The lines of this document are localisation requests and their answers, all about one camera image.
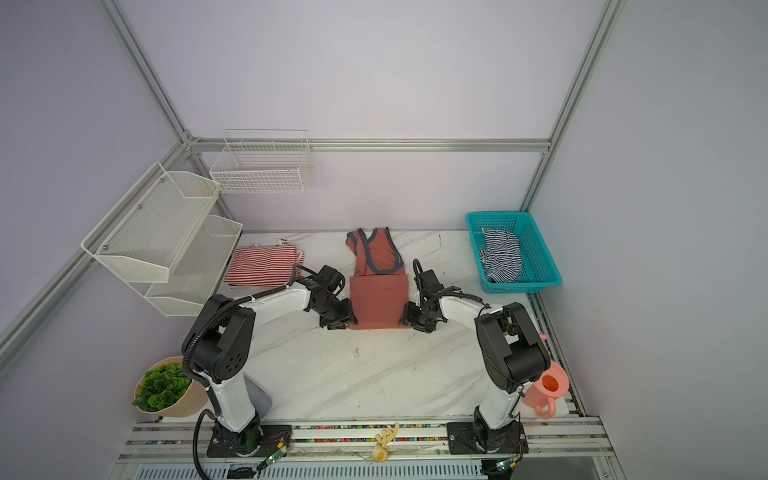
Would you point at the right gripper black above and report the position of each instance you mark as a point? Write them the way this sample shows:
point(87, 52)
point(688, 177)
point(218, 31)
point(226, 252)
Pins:
point(408, 317)

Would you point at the white mesh lower shelf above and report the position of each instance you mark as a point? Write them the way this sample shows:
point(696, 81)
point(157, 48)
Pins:
point(199, 271)

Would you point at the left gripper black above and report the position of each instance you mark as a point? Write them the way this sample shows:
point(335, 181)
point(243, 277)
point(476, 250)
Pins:
point(346, 317)

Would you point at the pink watering can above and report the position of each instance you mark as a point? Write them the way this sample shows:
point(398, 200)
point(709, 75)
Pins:
point(542, 396)

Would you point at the aluminium front rail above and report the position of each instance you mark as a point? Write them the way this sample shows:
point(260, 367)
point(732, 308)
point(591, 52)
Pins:
point(355, 440)

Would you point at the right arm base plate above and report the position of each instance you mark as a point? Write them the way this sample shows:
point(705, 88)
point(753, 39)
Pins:
point(476, 438)

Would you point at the grey felt pad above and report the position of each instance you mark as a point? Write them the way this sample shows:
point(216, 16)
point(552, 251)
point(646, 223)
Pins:
point(261, 400)

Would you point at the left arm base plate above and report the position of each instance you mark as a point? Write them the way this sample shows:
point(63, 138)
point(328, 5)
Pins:
point(255, 441)

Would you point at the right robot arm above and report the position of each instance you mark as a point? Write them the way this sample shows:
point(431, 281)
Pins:
point(512, 350)

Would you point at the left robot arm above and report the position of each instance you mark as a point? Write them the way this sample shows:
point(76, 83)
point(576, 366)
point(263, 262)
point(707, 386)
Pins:
point(217, 347)

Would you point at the potted green plant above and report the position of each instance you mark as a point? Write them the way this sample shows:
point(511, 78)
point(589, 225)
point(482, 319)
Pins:
point(166, 391)

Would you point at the red tank top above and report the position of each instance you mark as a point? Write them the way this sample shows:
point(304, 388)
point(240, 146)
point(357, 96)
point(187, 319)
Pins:
point(379, 289)

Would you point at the teal plastic basket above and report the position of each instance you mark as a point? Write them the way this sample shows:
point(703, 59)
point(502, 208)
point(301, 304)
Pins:
point(539, 271)

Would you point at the white wire wall basket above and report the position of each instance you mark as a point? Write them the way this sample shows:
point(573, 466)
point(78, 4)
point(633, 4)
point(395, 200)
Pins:
point(255, 161)

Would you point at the navy white striped top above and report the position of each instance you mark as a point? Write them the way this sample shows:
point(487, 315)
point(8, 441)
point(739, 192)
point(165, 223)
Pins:
point(501, 258)

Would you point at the red white striped folded top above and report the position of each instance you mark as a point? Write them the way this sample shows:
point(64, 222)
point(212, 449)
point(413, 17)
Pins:
point(263, 266)

